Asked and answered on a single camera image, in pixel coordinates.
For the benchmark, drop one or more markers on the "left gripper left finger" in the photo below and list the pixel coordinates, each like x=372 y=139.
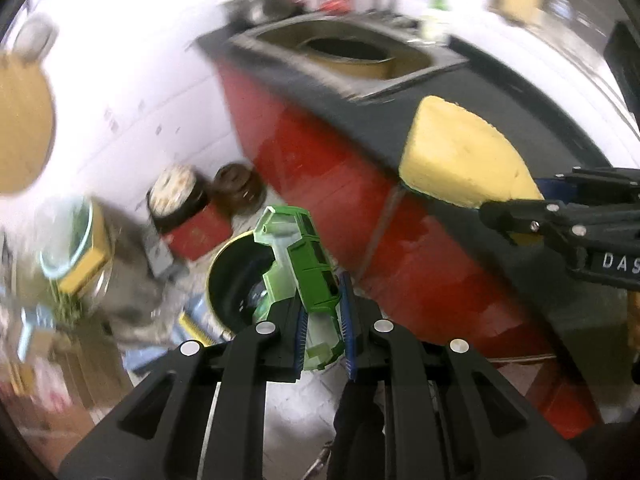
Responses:
x=200 y=412

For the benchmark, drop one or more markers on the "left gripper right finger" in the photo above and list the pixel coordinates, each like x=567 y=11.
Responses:
x=414 y=410

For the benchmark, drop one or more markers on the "yellow sponge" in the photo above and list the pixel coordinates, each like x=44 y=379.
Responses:
x=455 y=156

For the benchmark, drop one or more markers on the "black trash bin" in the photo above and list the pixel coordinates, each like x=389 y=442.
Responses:
x=234 y=284

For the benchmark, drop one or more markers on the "red cabinet front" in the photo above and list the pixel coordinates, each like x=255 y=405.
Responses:
x=398 y=253

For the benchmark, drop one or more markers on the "red box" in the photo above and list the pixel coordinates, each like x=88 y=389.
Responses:
x=200 y=234

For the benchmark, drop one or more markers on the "floral lidded pot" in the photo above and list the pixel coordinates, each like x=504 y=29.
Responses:
x=176 y=195

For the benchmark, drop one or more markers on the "teal bowl with greens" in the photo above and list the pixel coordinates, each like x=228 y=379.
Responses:
x=68 y=232

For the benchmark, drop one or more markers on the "brown ceramic jar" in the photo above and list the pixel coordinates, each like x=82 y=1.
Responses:
x=238 y=189

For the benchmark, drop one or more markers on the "steel sink basin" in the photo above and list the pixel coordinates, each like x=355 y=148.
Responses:
x=356 y=57

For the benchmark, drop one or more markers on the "round wooden board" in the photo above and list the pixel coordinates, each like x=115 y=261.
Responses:
x=27 y=123

